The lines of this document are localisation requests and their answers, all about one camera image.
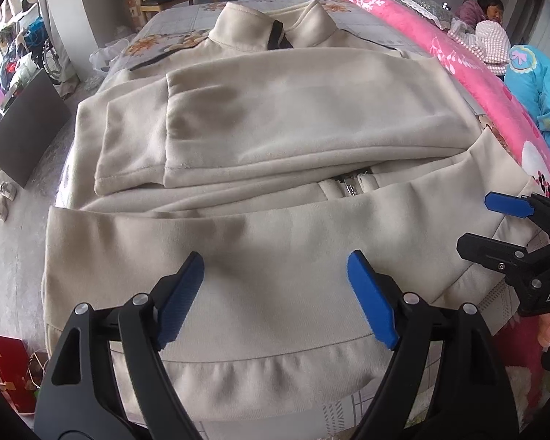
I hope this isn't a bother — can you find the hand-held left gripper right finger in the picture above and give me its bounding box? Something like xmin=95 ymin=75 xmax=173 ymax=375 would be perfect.
xmin=347 ymin=250 xmax=520 ymax=440

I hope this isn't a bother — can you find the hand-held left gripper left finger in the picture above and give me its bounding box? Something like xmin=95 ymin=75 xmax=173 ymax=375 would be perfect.
xmin=36 ymin=251 xmax=205 ymax=440

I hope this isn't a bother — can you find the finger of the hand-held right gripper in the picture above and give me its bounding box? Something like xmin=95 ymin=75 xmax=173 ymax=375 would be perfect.
xmin=456 ymin=234 xmax=532 ymax=280
xmin=484 ymin=191 xmax=550 ymax=241

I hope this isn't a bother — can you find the beige zip jacket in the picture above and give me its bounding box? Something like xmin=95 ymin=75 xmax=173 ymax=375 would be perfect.
xmin=41 ymin=1 xmax=550 ymax=425

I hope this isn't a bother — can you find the white fluffy blanket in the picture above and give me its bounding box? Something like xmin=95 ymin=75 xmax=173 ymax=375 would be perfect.
xmin=504 ymin=367 xmax=540 ymax=422

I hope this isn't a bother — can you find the blue printed fleece blanket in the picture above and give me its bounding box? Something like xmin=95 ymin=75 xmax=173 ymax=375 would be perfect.
xmin=504 ymin=45 xmax=550 ymax=185

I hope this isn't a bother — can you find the pink floral fleece blanket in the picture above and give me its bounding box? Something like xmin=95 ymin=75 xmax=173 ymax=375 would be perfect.
xmin=337 ymin=0 xmax=550 ymax=422

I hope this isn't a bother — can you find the pink checked cloth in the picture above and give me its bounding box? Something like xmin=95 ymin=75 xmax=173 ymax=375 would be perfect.
xmin=449 ymin=22 xmax=510 ymax=72

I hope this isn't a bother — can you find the red gift bag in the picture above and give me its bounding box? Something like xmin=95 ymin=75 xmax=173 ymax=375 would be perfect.
xmin=0 ymin=334 xmax=40 ymax=416

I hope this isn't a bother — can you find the grey lace-trimmed pillow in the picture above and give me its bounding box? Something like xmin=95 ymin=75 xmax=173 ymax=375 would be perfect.
xmin=378 ymin=0 xmax=454 ymax=23

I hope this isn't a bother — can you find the dark grey board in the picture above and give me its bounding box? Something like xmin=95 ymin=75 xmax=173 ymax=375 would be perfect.
xmin=0 ymin=70 xmax=72 ymax=188

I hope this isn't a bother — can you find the white plastic bag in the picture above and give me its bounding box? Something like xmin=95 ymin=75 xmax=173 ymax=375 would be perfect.
xmin=89 ymin=39 xmax=129 ymax=74

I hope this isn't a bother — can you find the grey plaid floral bed sheet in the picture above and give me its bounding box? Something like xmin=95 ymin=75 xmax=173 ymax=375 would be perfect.
xmin=55 ymin=0 xmax=550 ymax=440

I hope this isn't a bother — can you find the pile of colourful clutter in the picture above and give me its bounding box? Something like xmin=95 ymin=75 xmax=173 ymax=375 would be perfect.
xmin=0 ymin=16 xmax=47 ymax=97

